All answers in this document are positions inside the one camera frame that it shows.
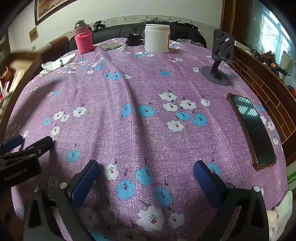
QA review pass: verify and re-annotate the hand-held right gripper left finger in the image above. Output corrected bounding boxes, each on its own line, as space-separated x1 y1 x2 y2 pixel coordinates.
23 159 100 241

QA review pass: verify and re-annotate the pink sleeved flask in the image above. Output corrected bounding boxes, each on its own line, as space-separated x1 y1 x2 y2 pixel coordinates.
74 20 94 55

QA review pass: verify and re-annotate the purple floral tablecloth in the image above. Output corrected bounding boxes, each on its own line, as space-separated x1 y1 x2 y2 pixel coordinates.
5 37 288 241

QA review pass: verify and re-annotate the black smartphone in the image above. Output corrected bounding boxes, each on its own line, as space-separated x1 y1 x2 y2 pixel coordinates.
227 93 277 171

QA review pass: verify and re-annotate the brown armchair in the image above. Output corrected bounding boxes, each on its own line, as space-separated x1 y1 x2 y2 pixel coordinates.
40 36 70 63

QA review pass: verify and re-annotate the wooden cabinet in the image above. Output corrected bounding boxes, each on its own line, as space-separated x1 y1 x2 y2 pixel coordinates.
231 46 296 167

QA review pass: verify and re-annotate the white notebook with pen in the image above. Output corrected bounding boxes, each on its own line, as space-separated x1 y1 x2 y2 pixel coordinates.
54 52 77 67

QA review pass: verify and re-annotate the black leather sofa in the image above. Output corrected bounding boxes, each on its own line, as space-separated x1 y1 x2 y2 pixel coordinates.
69 22 207 49

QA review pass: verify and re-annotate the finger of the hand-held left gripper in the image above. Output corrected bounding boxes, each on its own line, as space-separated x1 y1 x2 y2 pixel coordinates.
0 135 25 153
24 136 54 158

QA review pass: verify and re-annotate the framed wall picture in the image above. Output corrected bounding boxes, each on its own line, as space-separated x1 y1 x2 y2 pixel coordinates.
35 0 72 26

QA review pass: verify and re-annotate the grey phone stand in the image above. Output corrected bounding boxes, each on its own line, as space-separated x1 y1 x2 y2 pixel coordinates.
200 29 236 87

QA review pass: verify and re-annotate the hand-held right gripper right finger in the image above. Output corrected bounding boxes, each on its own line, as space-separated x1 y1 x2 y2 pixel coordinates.
193 160 270 241

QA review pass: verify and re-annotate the small black box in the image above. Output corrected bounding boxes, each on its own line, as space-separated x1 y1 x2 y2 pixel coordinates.
127 28 142 47

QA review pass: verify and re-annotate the white cloth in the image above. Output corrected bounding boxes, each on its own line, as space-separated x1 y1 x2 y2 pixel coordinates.
266 190 294 237

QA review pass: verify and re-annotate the white tissue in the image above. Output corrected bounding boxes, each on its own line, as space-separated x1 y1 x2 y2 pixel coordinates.
39 61 58 78

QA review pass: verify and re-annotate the black bag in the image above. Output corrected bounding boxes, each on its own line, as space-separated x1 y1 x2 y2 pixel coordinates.
171 21 199 31

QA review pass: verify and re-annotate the white plastic jar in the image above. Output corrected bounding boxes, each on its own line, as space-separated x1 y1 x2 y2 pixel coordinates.
144 24 171 54

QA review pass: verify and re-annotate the small wall plaque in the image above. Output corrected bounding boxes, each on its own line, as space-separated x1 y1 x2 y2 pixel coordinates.
29 26 38 42

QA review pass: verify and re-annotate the glass window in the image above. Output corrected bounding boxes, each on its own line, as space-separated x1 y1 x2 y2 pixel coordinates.
245 0 296 88

